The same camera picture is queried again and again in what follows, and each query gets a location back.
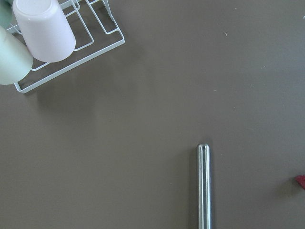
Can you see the red strawberry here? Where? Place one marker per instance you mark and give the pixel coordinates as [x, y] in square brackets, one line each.
[300, 179]

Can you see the pale green cup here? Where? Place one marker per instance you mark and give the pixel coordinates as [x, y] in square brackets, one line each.
[15, 59]

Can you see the steel muddler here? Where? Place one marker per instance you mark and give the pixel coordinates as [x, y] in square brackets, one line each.
[204, 187]

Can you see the white wire cup rack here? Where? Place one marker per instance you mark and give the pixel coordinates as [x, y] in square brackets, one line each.
[96, 32]

